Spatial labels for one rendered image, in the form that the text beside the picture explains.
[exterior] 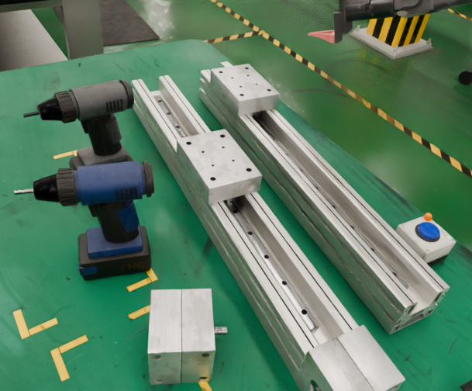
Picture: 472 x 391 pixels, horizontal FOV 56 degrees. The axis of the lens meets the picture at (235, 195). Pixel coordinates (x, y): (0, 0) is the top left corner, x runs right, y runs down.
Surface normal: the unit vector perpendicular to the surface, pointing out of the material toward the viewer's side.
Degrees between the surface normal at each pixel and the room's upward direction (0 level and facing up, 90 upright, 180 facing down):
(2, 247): 0
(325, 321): 90
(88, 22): 90
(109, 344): 0
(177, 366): 90
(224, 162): 0
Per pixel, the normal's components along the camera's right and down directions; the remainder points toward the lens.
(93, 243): 0.10, -0.73
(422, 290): -0.89, 0.24
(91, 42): 0.55, 0.61
